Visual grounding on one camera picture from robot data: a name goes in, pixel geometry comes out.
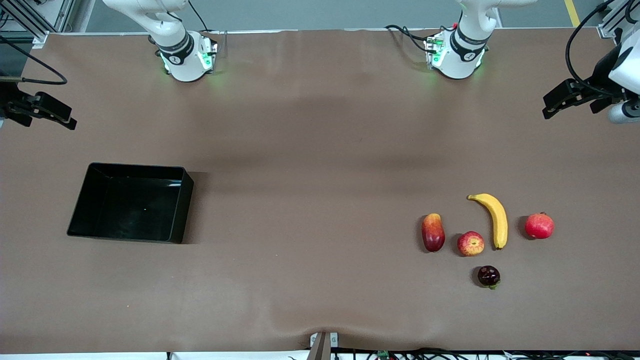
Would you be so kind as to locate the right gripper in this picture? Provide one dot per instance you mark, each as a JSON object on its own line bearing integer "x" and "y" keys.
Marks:
{"x": 7, "y": 102}

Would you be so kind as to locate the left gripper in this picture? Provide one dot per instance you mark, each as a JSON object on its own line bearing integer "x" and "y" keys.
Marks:
{"x": 601, "y": 80}

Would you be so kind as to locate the black plastic box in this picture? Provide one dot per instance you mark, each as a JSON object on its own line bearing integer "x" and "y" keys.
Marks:
{"x": 125, "y": 210}

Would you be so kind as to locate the yellow banana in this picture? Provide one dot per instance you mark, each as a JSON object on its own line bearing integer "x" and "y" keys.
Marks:
{"x": 497, "y": 215}

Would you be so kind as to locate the red yellow apple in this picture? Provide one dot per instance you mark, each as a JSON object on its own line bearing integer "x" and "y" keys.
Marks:
{"x": 470, "y": 244}

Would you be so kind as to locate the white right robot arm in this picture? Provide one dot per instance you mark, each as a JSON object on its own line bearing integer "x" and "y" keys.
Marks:
{"x": 175, "y": 30}

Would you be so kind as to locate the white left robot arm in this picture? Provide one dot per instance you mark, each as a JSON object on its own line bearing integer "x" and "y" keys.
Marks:
{"x": 470, "y": 30}

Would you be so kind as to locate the dark purple mangosteen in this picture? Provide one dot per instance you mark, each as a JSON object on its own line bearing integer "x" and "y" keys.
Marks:
{"x": 488, "y": 276}

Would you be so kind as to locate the red yellow mango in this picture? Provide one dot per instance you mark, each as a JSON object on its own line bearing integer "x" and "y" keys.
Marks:
{"x": 433, "y": 232}

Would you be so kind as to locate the brown table mat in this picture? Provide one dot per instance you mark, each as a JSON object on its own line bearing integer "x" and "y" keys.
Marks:
{"x": 300, "y": 280}

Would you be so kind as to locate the grey aluminium frame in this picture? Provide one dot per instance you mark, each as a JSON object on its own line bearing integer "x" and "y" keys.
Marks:
{"x": 617, "y": 17}
{"x": 27, "y": 22}

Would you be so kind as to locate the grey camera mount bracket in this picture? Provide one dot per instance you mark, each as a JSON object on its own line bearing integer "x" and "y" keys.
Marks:
{"x": 322, "y": 346}

